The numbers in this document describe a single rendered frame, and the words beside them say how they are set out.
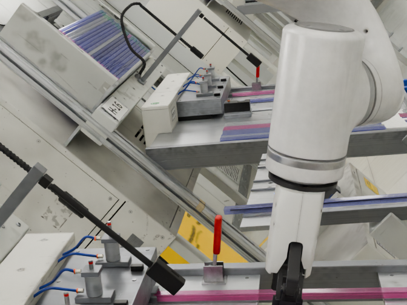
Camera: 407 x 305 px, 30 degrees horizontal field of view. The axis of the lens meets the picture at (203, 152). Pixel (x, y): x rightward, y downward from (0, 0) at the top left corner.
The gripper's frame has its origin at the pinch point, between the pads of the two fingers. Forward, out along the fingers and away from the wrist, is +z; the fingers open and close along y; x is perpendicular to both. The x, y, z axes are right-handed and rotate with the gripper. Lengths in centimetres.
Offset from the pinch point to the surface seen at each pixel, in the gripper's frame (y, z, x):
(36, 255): -21.1, 9.3, -35.9
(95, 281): -10.0, 6.2, -24.3
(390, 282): -26.2, 8.2, 16.5
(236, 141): -108, 14, -12
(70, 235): -28.4, 8.7, -32.8
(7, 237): -28, 10, -43
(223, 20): -464, 31, -45
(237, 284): -26.5, 12.2, -6.0
